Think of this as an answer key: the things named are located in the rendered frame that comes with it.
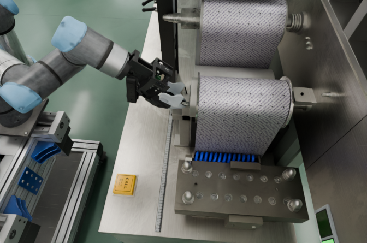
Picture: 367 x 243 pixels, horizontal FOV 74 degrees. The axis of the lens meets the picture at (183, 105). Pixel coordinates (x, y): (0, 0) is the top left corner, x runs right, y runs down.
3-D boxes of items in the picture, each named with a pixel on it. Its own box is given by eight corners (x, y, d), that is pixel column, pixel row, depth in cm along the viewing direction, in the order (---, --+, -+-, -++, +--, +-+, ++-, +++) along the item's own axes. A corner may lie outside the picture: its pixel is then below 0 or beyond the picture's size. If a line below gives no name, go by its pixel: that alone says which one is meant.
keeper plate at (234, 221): (224, 221, 83) (229, 214, 74) (253, 223, 82) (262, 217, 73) (224, 229, 81) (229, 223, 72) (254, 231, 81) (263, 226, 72)
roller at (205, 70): (193, 81, 92) (194, 57, 82) (262, 84, 91) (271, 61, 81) (191, 107, 85) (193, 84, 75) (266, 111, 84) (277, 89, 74)
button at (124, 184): (118, 175, 93) (116, 172, 91) (136, 176, 93) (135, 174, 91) (113, 194, 89) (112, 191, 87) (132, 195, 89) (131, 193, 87)
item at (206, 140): (194, 153, 88) (196, 128, 73) (260, 158, 87) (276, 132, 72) (194, 155, 88) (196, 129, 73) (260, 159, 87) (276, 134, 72)
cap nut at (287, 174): (281, 169, 81) (285, 164, 77) (292, 170, 81) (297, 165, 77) (283, 180, 79) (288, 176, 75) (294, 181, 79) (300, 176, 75)
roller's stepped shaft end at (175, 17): (163, 18, 81) (163, 10, 78) (181, 19, 81) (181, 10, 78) (162, 24, 79) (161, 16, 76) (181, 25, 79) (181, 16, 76)
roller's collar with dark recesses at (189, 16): (182, 20, 83) (182, 3, 78) (200, 21, 83) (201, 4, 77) (180, 33, 79) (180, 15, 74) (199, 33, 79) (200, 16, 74)
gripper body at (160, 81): (172, 90, 60) (129, 65, 54) (152, 104, 65) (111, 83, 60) (175, 67, 64) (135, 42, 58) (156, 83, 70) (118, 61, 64)
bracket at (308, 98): (289, 90, 69) (292, 86, 67) (310, 91, 69) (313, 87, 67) (292, 104, 66) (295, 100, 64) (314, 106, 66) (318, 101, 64)
